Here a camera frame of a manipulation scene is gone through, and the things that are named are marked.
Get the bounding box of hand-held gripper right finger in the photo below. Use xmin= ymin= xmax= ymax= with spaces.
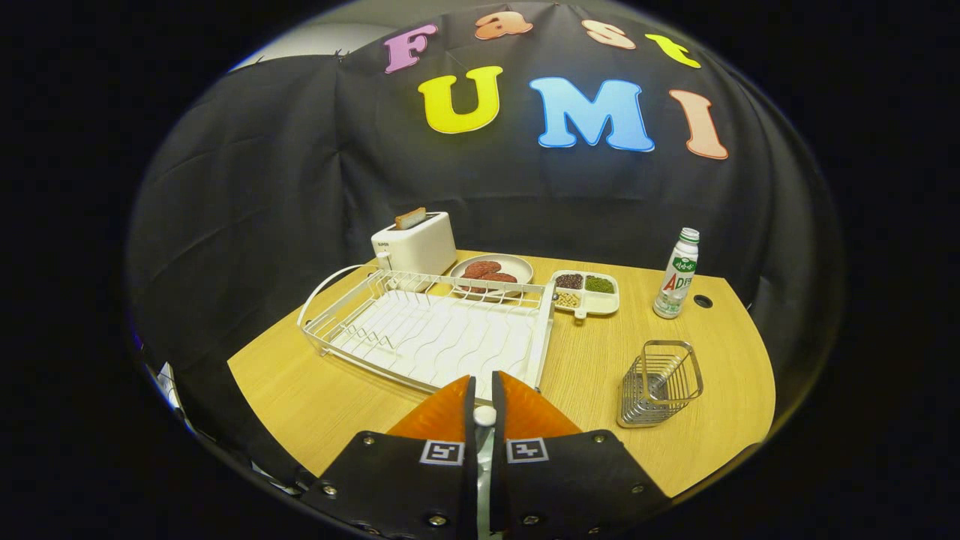
xmin=491 ymin=370 xmax=672 ymax=540

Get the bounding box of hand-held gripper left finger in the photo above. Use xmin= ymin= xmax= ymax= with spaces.
xmin=300 ymin=375 xmax=479 ymax=540

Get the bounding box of checked handle spoon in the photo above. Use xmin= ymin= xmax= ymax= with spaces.
xmin=472 ymin=405 xmax=498 ymax=539

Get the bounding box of metal wire basket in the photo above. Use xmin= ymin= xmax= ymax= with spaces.
xmin=616 ymin=340 xmax=704 ymax=429

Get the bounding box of white wire dish rack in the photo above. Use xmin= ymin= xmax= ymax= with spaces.
xmin=297 ymin=262 xmax=557 ymax=398

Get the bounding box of beige round plate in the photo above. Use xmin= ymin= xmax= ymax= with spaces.
xmin=448 ymin=253 xmax=535 ymax=301

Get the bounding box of white drain tray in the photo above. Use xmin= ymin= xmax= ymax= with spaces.
xmin=330 ymin=289 xmax=541 ymax=391

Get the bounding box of white divided snack tray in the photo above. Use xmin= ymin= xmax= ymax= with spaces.
xmin=550 ymin=270 xmax=621 ymax=322

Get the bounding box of white green drink bottle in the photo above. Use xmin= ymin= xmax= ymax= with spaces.
xmin=652 ymin=227 xmax=701 ymax=320

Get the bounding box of white toaster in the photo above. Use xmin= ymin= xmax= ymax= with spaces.
xmin=371 ymin=211 xmax=458 ymax=277

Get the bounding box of black backdrop cloth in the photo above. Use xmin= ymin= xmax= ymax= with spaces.
xmin=126 ymin=4 xmax=845 ymax=488

